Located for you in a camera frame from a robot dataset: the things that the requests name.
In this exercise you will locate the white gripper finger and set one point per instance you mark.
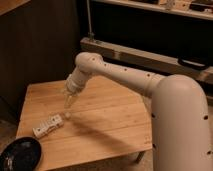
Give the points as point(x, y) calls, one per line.
point(67, 100)
point(72, 99)

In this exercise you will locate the dark ceramic bowl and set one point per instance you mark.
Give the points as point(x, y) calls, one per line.
point(23, 154)

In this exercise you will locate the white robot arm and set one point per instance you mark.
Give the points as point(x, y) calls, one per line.
point(181, 136)

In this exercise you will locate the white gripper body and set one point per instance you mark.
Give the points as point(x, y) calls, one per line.
point(76, 82)

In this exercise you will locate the wooden beam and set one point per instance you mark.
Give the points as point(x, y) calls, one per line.
point(146, 59)

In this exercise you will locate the black handle object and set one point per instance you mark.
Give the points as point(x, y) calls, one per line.
point(193, 65)

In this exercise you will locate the upper wooden shelf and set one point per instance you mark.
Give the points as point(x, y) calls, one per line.
point(187, 8)

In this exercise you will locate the wooden table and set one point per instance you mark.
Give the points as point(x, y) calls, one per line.
point(107, 120)

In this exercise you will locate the metal pole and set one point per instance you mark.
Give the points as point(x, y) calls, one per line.
point(90, 32)

